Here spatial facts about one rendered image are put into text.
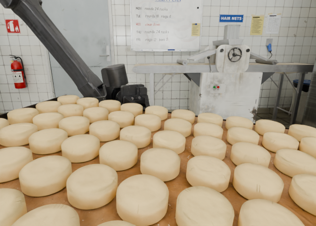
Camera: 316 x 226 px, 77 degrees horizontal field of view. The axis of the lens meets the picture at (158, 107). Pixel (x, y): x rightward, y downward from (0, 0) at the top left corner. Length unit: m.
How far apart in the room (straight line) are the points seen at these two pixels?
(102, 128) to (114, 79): 0.28
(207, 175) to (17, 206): 0.18
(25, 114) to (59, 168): 0.21
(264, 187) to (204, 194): 0.07
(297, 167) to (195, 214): 0.16
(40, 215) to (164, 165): 0.13
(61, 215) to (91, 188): 0.03
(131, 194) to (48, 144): 0.15
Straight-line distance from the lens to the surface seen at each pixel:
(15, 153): 0.30
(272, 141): 0.36
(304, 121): 3.25
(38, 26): 0.69
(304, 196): 0.26
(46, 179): 0.24
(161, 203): 0.19
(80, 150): 0.28
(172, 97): 3.50
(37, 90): 3.87
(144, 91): 0.54
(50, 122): 0.39
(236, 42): 2.71
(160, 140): 0.29
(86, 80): 0.63
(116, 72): 0.58
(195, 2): 3.53
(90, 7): 3.55
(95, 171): 0.23
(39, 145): 0.31
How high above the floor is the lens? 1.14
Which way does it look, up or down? 16 degrees down
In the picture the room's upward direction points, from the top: straight up
